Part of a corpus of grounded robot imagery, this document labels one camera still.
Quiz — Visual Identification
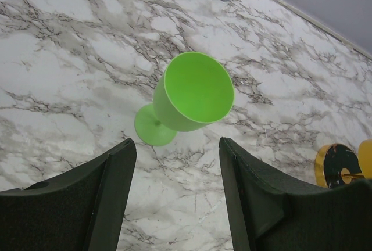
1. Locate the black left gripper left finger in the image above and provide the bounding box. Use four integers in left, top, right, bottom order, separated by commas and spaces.
1, 138, 137, 250

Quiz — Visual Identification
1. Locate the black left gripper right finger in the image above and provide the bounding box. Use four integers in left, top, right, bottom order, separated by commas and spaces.
219, 138, 371, 250

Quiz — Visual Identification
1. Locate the green plastic wine glass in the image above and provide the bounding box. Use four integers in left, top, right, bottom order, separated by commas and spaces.
134, 52, 235, 146

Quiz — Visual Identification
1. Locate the orange plastic wine glass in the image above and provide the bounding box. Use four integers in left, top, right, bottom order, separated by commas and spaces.
358, 139, 372, 179

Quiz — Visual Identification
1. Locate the gold wire glass rack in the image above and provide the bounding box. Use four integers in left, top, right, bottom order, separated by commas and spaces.
314, 144, 364, 189

